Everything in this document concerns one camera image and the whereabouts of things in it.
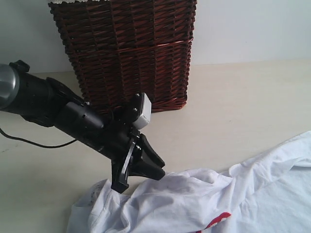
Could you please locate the dark brown wicker basket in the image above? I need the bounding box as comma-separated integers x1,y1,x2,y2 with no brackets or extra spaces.
48,0,197,114

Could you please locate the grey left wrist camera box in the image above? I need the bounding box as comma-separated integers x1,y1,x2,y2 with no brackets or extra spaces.
125,93,152,130

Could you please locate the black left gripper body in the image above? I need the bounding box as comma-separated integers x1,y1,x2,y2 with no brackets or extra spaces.
97,111,140,193

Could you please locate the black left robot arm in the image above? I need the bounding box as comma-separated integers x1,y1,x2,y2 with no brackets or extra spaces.
0,60,165,193

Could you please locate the white shirt with red trim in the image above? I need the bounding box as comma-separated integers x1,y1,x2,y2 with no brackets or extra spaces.
67,132,311,233

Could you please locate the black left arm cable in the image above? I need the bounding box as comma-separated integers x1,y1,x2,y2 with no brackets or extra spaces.
0,127,76,149

